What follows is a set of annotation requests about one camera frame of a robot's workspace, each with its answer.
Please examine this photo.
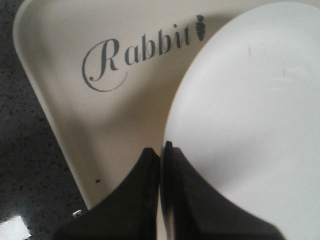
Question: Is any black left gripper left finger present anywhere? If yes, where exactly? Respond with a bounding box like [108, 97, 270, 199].
[53, 148, 160, 240]

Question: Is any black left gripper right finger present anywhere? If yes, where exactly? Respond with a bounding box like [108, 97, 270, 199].
[161, 141, 284, 240]

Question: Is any white round plate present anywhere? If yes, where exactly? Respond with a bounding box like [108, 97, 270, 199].
[164, 2, 320, 240]

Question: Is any beige rabbit serving tray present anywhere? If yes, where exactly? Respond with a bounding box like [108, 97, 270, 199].
[13, 0, 262, 208]

